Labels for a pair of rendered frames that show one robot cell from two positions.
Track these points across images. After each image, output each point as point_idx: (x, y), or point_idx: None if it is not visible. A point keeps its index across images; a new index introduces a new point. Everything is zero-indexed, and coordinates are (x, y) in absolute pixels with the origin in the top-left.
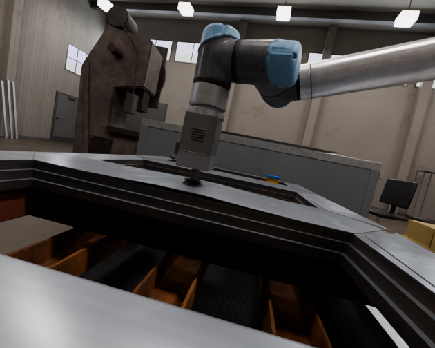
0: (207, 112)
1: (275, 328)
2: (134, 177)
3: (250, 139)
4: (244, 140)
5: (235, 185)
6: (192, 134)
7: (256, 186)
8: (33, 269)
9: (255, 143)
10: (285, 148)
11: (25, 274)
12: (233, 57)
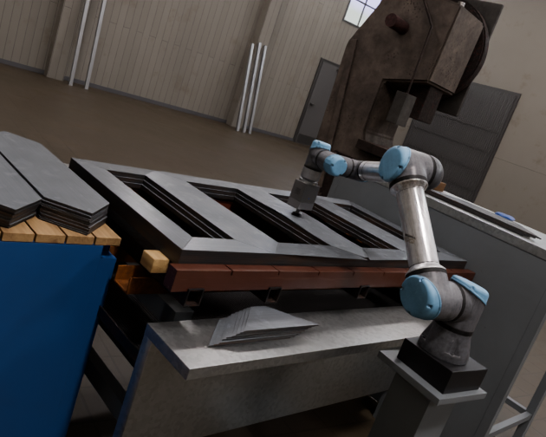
0: (303, 181)
1: None
2: (270, 205)
3: (433, 199)
4: (426, 200)
5: (360, 233)
6: (295, 190)
7: (373, 238)
8: (227, 209)
9: (438, 205)
10: (466, 218)
11: (226, 209)
12: (315, 159)
